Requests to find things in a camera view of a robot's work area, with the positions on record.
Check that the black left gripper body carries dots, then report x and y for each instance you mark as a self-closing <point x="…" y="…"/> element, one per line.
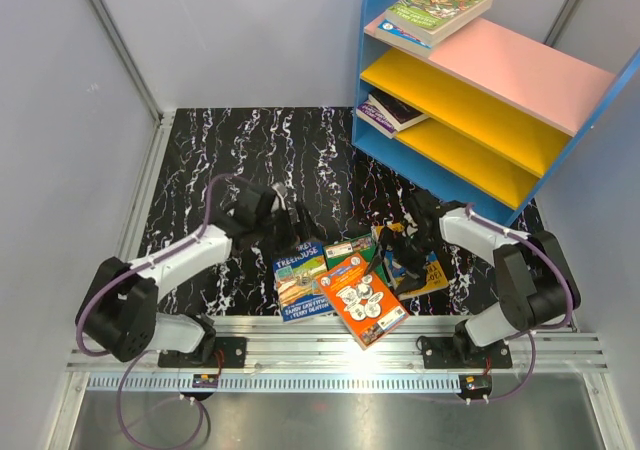
<point x="276" y="228"/>

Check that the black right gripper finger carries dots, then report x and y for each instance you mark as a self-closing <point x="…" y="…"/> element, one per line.
<point x="407" y="283"/>
<point x="386" y="241"/>

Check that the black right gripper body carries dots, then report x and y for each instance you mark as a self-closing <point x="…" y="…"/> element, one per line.
<point x="409" y="252"/>

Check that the dark navy paperback book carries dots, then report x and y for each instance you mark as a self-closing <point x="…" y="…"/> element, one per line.
<point x="400" y="115"/>

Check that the purple treehouse book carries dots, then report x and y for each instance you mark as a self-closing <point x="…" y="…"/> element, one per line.
<point x="371" y="114"/>

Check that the light blue 26-storey treehouse book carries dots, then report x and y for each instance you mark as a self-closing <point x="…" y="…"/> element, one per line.
<point x="400" y="32"/>

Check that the green 65-storey treehouse book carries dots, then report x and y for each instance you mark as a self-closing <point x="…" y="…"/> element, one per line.
<point x="455" y="14"/>

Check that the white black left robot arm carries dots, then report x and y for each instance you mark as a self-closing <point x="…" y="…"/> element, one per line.
<point x="119" y="315"/>

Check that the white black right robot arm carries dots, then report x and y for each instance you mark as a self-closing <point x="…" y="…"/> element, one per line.
<point x="535" y="287"/>

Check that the yellow 130-storey treehouse book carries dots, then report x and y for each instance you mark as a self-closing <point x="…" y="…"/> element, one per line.
<point x="435" y="279"/>

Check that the dark green book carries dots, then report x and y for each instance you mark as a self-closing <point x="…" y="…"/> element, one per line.
<point x="338" y="252"/>

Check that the orange cartoon book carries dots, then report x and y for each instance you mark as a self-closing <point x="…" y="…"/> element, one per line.
<point x="365" y="304"/>

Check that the blue 91-storey treehouse book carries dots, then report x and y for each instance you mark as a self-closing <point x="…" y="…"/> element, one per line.
<point x="299" y="295"/>

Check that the colourful wooden bookshelf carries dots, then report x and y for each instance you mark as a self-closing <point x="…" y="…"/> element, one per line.
<point x="502" y="111"/>

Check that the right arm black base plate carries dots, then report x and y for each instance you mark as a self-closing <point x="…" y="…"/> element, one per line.
<point x="450" y="353"/>

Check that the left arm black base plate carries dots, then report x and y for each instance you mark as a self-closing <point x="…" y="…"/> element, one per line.
<point x="225" y="350"/>

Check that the aluminium rail frame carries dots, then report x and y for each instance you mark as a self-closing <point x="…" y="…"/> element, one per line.
<point x="559" y="393"/>

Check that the slotted grey cable duct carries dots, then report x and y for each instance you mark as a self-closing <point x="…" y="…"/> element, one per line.
<point x="276" y="383"/>

